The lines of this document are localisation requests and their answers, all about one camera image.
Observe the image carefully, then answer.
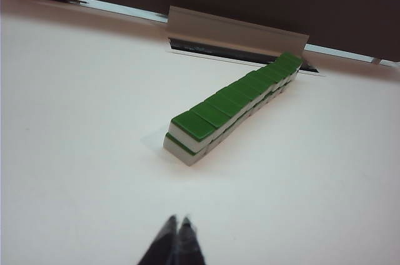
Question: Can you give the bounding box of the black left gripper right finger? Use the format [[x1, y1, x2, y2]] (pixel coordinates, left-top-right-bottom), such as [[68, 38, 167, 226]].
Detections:
[[175, 213, 208, 265]]

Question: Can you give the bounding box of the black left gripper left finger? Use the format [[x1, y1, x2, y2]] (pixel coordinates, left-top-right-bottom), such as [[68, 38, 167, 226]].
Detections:
[[137, 214, 179, 265]]

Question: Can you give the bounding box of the beige tile rack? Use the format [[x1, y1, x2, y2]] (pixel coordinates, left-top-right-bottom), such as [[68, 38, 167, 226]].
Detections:
[[165, 4, 310, 52]]

